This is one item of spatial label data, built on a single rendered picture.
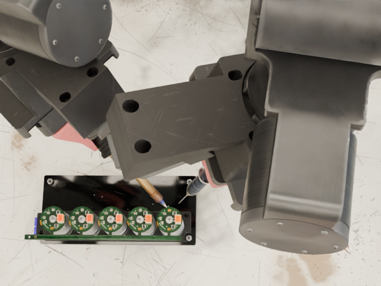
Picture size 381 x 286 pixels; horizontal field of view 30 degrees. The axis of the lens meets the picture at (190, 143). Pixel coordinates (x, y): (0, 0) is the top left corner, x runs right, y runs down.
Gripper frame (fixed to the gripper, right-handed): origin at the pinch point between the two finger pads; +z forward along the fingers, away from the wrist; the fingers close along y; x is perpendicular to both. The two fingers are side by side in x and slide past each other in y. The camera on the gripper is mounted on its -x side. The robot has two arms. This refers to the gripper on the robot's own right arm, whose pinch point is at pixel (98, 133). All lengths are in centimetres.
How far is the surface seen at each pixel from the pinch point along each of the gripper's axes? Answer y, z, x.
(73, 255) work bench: -9.8, 12.4, 2.0
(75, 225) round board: -7.3, 6.5, -0.4
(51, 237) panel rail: -9.7, 6.2, 0.3
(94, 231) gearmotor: -6.5, 9.3, -0.2
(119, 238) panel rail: -5.1, 8.3, -3.7
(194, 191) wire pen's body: 2.2, 2.9, -10.1
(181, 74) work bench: 11.9, 9.3, 7.6
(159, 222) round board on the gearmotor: -1.4, 9.1, -5.2
